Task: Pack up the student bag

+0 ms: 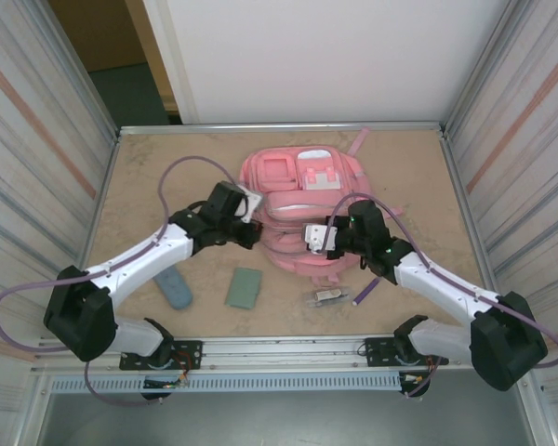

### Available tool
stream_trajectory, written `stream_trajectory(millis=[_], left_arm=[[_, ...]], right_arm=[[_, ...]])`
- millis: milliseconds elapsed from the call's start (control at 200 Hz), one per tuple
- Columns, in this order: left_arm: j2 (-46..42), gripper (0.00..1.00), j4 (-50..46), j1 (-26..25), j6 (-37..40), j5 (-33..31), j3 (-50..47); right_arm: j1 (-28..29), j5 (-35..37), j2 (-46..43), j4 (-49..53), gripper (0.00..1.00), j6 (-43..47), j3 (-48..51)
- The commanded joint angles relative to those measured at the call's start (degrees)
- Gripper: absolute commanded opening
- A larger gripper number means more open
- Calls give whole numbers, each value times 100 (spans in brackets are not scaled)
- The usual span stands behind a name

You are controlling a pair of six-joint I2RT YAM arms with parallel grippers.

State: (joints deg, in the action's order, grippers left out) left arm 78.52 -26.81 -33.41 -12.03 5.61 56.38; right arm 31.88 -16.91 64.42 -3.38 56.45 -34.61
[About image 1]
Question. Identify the pink school backpack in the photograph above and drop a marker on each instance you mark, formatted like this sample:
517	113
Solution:
288	218

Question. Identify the purple marker pen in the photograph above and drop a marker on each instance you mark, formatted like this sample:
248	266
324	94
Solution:
365	292

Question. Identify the green wallet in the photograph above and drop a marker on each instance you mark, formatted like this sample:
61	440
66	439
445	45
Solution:
244	289

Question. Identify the blue-grey glasses case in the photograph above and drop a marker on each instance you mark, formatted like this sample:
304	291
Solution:
179	292

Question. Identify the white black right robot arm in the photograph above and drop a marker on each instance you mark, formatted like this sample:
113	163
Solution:
437	279

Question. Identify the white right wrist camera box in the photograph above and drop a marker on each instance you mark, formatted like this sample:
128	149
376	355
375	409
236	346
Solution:
318	234

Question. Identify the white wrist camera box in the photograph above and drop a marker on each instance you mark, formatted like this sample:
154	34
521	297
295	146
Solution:
251	204
318	234

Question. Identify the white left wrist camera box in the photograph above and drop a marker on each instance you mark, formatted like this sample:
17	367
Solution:
251	204

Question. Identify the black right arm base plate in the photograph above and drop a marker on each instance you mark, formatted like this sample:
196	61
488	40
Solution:
376	353

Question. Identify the wide aluminium mounting rail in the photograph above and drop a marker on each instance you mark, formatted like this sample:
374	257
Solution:
283	353

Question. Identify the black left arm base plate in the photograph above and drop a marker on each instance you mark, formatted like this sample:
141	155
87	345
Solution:
188	353

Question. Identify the white door frame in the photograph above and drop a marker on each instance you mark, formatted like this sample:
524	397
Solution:
167	56

